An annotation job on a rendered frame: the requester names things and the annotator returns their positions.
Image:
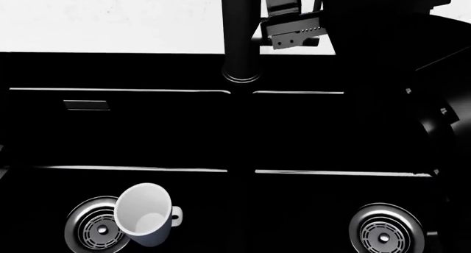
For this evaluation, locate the rectangular sink overflow slot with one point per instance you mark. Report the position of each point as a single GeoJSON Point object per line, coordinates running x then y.
{"type": "Point", "coordinates": [87, 105]}

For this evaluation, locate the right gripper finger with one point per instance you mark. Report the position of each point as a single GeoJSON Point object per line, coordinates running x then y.
{"type": "Point", "coordinates": [282, 0]}
{"type": "Point", "coordinates": [294, 29]}

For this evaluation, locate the white ceramic mug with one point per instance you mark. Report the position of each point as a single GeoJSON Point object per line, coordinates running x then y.
{"type": "Point", "coordinates": [147, 209]}

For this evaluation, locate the metal sink drain strainer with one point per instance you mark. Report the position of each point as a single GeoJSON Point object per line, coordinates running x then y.
{"type": "Point", "coordinates": [386, 233]}
{"type": "Point", "coordinates": [88, 231]}

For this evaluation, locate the black double basin sink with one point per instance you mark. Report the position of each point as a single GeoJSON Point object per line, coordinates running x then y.
{"type": "Point", "coordinates": [184, 131]}

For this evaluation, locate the black faucet column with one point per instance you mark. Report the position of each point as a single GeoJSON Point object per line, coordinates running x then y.
{"type": "Point", "coordinates": [240, 38]}

